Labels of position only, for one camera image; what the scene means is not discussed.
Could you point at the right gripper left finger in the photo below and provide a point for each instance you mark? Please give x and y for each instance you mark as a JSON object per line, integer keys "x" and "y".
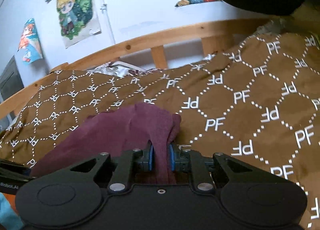
{"x": 71, "y": 196}

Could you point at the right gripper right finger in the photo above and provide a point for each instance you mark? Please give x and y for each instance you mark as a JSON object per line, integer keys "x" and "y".
{"x": 238, "y": 194}

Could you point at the maroon long sleeve top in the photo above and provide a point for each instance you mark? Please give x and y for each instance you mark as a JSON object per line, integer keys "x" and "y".
{"x": 114, "y": 132}

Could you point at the brown patterned duvet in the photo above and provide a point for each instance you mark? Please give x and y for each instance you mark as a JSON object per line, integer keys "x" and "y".
{"x": 257, "y": 102}

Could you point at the small anime poster left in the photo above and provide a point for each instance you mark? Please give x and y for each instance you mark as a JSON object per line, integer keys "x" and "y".
{"x": 30, "y": 43}

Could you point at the white patterned pillow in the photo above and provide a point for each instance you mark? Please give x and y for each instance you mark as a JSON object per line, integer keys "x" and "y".
{"x": 118, "y": 69}

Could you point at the anime girl poster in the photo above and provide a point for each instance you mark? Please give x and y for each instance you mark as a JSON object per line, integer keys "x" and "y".
{"x": 78, "y": 20}

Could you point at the wooden bed frame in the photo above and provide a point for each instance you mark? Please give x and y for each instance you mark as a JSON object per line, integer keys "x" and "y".
{"x": 216, "y": 36}

